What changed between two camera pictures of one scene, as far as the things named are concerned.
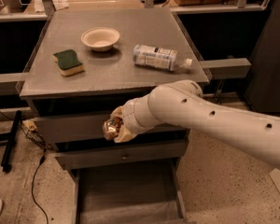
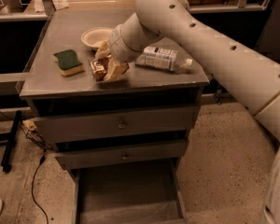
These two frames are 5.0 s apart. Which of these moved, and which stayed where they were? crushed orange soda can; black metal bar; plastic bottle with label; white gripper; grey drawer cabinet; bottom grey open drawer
Moved: white gripper; crushed orange soda can
Stayed: plastic bottle with label; bottom grey open drawer; grey drawer cabinet; black metal bar
